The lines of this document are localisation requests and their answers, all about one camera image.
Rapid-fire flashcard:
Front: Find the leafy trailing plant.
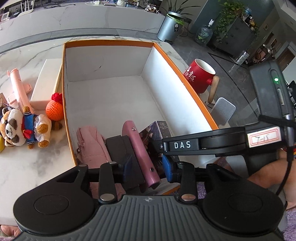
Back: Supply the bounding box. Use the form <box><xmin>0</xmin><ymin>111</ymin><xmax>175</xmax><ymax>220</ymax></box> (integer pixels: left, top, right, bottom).
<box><xmin>214</xmin><ymin>0</ymin><xmax>247</xmax><ymax>42</ymax></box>

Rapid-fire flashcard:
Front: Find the pink zip pouch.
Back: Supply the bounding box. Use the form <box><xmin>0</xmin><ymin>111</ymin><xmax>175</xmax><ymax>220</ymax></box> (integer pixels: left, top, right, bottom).
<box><xmin>76</xmin><ymin>126</ymin><xmax>126</xmax><ymax>202</ymax></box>

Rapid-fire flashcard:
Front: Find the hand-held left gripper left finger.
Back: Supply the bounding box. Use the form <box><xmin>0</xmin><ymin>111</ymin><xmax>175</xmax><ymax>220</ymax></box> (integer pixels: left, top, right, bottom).
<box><xmin>54</xmin><ymin>155</ymin><xmax>134</xmax><ymax>202</ymax></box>

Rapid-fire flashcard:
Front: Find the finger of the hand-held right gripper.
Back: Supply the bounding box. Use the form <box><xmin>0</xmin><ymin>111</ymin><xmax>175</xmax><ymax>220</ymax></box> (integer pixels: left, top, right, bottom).
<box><xmin>160</xmin><ymin>140</ymin><xmax>201</xmax><ymax>156</ymax></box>

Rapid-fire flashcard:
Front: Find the clear water jug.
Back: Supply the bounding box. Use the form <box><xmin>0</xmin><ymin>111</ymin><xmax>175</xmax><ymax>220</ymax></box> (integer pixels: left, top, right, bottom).
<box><xmin>195</xmin><ymin>19</ymin><xmax>214</xmax><ymax>45</ymax></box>

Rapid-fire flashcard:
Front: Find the person's right forearm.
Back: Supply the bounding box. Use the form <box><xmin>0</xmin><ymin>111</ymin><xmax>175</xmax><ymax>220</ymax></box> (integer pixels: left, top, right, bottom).
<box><xmin>247</xmin><ymin>148</ymin><xmax>296</xmax><ymax>202</ymax></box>

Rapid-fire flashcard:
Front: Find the white rounded square device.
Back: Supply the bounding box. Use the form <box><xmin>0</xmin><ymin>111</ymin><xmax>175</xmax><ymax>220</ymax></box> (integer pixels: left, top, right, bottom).
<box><xmin>211</xmin><ymin>97</ymin><xmax>236</xmax><ymax>127</ymax></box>

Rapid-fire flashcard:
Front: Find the white marble TV cabinet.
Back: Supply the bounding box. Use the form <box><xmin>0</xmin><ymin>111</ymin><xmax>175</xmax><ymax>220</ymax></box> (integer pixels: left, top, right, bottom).
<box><xmin>0</xmin><ymin>2</ymin><xmax>167</xmax><ymax>47</ymax></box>

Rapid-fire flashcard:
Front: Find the grey trash bin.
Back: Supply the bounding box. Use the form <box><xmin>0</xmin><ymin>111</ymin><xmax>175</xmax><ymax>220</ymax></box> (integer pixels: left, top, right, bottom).
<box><xmin>157</xmin><ymin>11</ymin><xmax>184</xmax><ymax>44</ymax></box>

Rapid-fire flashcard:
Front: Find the grey cabinet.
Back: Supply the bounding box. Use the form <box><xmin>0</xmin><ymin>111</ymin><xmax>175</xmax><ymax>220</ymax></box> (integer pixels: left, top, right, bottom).
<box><xmin>211</xmin><ymin>16</ymin><xmax>258</xmax><ymax>57</ymax></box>

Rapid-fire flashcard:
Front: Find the dark printed card box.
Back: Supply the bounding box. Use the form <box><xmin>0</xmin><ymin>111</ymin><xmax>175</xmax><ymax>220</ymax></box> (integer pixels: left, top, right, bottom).
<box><xmin>139</xmin><ymin>120</ymin><xmax>180</xmax><ymax>164</ymax></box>

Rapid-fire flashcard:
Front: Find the black and white toy car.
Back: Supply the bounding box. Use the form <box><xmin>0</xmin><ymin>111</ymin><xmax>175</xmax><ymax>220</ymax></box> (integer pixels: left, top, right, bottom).
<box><xmin>144</xmin><ymin>3</ymin><xmax>160</xmax><ymax>14</ymax></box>

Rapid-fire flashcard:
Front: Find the white rectangular box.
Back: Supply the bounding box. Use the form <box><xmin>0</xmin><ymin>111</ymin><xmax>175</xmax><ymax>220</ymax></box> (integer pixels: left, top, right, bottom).
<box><xmin>30</xmin><ymin>59</ymin><xmax>63</xmax><ymax>110</ymax></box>

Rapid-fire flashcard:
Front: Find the brown cardboard box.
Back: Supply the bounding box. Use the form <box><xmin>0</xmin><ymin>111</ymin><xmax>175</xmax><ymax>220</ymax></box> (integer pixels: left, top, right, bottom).
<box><xmin>0</xmin><ymin>93</ymin><xmax>11</xmax><ymax>109</ymax></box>

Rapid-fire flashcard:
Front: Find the black rectangular box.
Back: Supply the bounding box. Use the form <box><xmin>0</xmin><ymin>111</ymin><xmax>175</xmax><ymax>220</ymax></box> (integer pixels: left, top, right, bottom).
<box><xmin>105</xmin><ymin>135</ymin><xmax>152</xmax><ymax>193</ymax></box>

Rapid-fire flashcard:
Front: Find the orange cardboard box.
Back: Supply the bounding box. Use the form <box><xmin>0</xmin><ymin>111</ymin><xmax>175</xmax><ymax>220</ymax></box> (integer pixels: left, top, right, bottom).
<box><xmin>61</xmin><ymin>39</ymin><xmax>220</xmax><ymax>196</ymax></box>

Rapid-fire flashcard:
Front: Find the white router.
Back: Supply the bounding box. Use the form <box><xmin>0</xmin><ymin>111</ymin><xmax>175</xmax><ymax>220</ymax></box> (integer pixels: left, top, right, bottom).
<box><xmin>17</xmin><ymin>0</ymin><xmax>36</xmax><ymax>17</ymax></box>

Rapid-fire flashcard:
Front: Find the person's leg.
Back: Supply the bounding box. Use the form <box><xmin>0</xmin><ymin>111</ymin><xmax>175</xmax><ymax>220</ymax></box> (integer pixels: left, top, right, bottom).
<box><xmin>0</xmin><ymin>224</ymin><xmax>20</xmax><ymax>237</ymax></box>

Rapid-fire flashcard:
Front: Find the red panda plush toy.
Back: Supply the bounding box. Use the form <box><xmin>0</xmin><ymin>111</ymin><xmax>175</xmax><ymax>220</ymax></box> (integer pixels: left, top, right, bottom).
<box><xmin>0</xmin><ymin>106</ymin><xmax>63</xmax><ymax>150</ymax></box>

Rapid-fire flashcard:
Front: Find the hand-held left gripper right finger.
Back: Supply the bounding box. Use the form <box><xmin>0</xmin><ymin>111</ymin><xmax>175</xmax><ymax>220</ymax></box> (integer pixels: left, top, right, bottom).
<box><xmin>161</xmin><ymin>154</ymin><xmax>238</xmax><ymax>202</ymax></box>

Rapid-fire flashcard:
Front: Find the red mug with wooden handle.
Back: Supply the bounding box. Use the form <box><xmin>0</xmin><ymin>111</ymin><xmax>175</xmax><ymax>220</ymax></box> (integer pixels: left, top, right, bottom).
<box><xmin>183</xmin><ymin>58</ymin><xmax>220</xmax><ymax>104</ymax></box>

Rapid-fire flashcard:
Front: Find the orange crochet ball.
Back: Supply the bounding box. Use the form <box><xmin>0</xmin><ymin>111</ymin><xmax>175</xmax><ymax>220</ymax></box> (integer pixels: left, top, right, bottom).
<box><xmin>46</xmin><ymin>92</ymin><xmax>64</xmax><ymax>121</ymax></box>

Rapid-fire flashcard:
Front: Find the long-leaf green plant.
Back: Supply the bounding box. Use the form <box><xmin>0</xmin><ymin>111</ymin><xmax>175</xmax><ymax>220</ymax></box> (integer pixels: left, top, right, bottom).
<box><xmin>161</xmin><ymin>0</ymin><xmax>195</xmax><ymax>25</ymax></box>

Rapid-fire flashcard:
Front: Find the pink snap wallet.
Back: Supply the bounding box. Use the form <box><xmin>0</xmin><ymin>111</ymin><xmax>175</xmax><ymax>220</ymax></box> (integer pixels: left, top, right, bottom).
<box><xmin>122</xmin><ymin>120</ymin><xmax>162</xmax><ymax>189</ymax></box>

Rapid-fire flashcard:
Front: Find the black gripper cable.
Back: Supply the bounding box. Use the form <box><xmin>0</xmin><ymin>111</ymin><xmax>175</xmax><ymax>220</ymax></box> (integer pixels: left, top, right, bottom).
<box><xmin>258</xmin><ymin>113</ymin><xmax>296</xmax><ymax>198</ymax></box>

